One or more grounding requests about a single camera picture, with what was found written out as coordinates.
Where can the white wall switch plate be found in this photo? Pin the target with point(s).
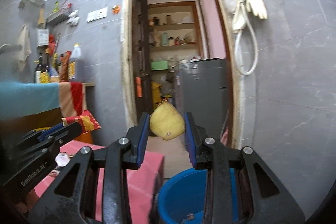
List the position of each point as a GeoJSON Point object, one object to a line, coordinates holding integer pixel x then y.
{"type": "Point", "coordinates": [97, 14]}

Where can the dark sauce bottle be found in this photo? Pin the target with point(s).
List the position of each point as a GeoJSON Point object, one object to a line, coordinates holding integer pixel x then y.
{"type": "Point", "coordinates": [38, 70]}

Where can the grey refrigerator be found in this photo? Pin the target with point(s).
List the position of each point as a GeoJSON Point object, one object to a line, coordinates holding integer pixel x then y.
{"type": "Point", "coordinates": [201, 88]}

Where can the wooden pantry shelves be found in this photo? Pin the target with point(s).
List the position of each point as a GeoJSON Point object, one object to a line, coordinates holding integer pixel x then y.
{"type": "Point", "coordinates": [174, 31]}

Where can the red yellow snack packet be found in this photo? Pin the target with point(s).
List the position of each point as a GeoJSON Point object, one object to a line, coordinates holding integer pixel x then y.
{"type": "Point", "coordinates": [86, 120]}

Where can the white rubber gloves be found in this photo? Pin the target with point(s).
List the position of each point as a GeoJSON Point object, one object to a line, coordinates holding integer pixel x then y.
{"type": "Point", "coordinates": [257, 8]}

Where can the trash in bucket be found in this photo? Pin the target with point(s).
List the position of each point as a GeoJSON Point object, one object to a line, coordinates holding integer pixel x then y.
{"type": "Point", "coordinates": [190, 217]}

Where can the green storage box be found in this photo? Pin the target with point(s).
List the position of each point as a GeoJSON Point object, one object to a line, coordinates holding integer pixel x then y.
{"type": "Point", "coordinates": [159, 65]}

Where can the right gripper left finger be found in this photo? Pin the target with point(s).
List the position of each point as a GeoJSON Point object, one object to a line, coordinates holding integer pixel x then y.
{"type": "Point", "coordinates": [140, 138]}

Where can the large oil jug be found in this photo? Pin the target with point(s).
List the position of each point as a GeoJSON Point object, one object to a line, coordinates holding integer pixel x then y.
{"type": "Point", "coordinates": [76, 65]}

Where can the blue plastic bucket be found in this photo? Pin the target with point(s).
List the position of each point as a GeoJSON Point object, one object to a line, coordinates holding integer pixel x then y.
{"type": "Point", "coordinates": [183, 194]}

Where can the yellow plastic bowl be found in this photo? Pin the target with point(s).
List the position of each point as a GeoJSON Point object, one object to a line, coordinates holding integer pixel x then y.
{"type": "Point", "coordinates": [85, 138]}

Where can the pink checked tablecloth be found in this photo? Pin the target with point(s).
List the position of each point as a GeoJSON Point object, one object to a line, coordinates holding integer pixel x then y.
{"type": "Point", "coordinates": [142, 185]}

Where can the blue brown striped cloth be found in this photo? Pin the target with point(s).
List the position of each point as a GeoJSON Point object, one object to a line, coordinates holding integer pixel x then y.
{"type": "Point", "coordinates": [25, 107]}

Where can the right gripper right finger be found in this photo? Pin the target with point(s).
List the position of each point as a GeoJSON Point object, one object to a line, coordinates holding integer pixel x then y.
{"type": "Point", "coordinates": [240, 187]}

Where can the hanging beige towel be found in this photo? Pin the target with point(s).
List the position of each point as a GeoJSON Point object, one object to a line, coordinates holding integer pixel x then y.
{"type": "Point", "coordinates": [23, 41]}

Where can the wall spice shelf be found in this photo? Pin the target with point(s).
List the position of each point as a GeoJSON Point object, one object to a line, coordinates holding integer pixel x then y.
{"type": "Point", "coordinates": [60, 15]}

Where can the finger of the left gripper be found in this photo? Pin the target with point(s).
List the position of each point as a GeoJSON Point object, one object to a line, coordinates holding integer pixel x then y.
{"type": "Point", "coordinates": [29, 145]}
{"type": "Point", "coordinates": [45, 133]}

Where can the dark wooden door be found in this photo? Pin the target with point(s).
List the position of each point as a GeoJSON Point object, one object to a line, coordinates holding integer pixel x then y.
{"type": "Point", "coordinates": [141, 58]}

